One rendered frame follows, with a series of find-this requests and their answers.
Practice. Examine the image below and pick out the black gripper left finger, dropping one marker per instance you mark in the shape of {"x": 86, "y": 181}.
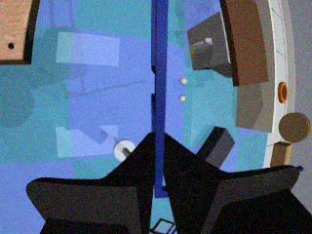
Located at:
{"x": 123, "y": 196}

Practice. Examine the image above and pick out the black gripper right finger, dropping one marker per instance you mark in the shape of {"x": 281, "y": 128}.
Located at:
{"x": 198, "y": 190}

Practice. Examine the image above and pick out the black glasses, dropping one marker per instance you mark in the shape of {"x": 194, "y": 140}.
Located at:
{"x": 163, "y": 227}

